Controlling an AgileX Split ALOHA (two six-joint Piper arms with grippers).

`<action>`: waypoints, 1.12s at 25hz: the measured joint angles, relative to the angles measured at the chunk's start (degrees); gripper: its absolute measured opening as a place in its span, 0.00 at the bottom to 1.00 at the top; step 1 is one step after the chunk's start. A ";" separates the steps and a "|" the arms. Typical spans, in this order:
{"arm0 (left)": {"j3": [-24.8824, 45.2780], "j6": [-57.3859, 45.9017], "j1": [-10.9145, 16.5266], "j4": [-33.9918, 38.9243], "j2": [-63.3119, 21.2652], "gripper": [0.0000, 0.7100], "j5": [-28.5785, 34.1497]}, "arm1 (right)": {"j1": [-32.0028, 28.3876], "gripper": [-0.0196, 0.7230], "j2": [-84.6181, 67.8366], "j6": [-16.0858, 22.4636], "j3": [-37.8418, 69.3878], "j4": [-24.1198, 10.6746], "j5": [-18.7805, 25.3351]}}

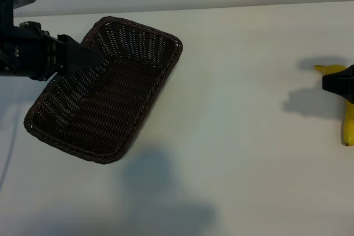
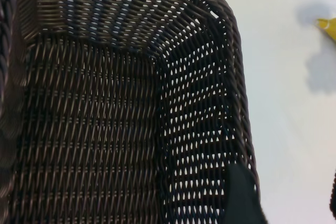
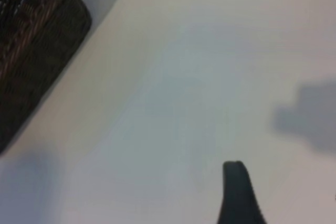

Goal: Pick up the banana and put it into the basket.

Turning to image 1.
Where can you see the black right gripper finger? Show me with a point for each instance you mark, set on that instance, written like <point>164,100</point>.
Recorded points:
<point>338,84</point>

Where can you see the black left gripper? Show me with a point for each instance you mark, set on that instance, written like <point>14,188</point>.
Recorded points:
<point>27,51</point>

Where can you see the yellow banana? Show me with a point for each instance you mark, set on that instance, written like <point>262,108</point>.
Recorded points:
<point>349,125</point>

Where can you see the dark brown woven basket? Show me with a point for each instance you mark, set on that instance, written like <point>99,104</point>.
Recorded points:
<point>110,95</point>

